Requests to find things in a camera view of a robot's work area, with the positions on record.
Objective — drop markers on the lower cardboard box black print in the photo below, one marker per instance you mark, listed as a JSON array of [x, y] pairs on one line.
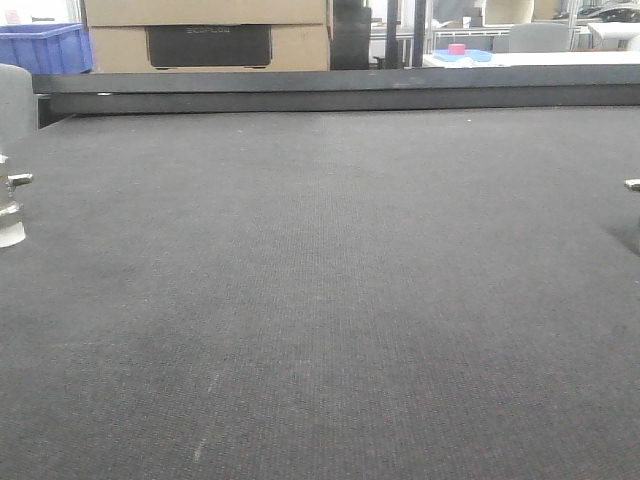
[[210, 48]]

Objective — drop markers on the upper cardboard box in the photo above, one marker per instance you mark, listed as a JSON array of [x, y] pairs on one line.
[[224, 12]]

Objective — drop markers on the black stacked equipment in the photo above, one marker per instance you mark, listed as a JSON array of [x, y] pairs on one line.
[[349, 47]]

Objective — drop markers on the pink cylindrical object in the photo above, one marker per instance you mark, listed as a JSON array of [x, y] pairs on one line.
[[456, 49]]

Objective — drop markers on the blue shallow tray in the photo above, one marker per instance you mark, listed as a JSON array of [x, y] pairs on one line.
[[469, 54]]

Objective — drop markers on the blue plastic crate background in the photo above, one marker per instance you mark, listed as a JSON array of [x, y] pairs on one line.
[[48, 48]]

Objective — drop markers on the white background table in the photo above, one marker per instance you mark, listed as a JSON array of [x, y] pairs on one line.
[[543, 59]]

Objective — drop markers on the black conveyor side rail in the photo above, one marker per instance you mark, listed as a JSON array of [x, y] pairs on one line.
[[426, 89]]

